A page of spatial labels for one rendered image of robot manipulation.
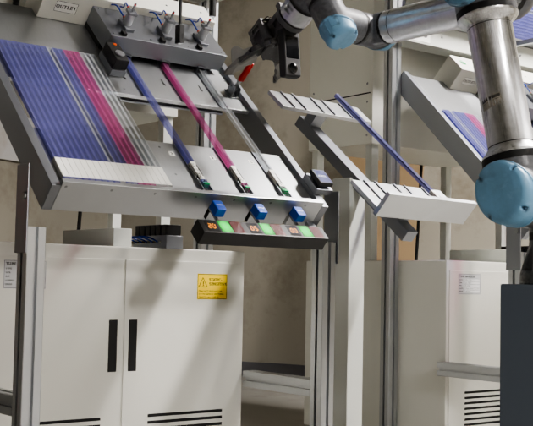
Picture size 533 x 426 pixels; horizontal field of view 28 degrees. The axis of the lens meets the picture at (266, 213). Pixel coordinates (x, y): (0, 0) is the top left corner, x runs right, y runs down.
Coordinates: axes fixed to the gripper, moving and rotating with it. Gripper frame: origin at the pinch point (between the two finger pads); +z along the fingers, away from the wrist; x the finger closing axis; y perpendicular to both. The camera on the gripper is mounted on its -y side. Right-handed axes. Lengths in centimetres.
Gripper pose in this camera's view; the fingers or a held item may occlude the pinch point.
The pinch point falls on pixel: (250, 81)
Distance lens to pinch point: 255.3
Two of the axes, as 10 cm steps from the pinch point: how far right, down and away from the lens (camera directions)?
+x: -7.9, -0.5, -6.1
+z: -5.3, 5.7, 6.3
